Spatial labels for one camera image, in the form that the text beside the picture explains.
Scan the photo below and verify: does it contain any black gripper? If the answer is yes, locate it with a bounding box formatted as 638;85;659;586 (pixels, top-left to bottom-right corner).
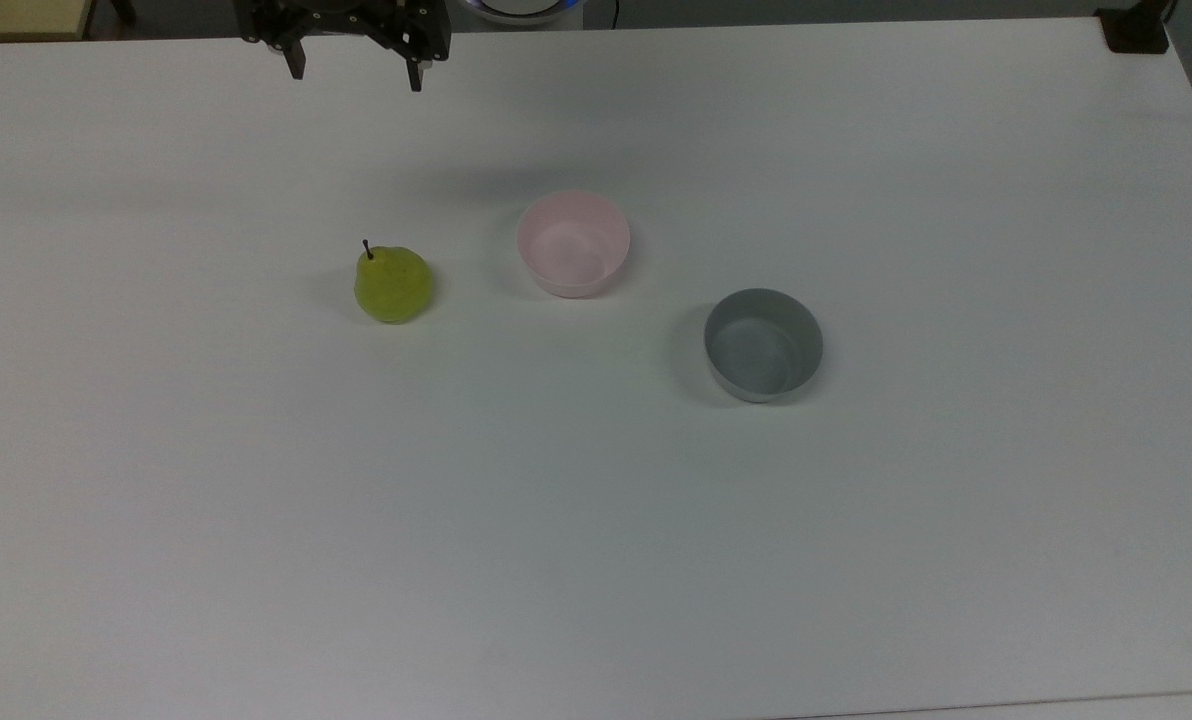
233;0;453;94

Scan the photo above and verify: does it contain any green pear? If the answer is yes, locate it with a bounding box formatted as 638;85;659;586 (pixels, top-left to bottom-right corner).
353;238;435;326

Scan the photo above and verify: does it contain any pink plastic bowl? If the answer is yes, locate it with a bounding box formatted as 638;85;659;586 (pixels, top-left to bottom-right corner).
515;190;633;300

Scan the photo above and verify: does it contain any grey plastic bowl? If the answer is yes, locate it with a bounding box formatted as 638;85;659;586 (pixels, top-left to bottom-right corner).
702;287;825;405

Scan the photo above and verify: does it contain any wooden side table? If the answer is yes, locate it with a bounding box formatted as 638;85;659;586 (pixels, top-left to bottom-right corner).
0;0;96;43

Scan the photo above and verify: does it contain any black table clamp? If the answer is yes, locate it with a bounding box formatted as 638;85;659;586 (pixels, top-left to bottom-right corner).
1094;0;1179;55

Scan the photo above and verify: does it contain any white neighbouring table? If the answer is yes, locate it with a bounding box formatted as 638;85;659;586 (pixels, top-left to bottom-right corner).
776;691;1192;720

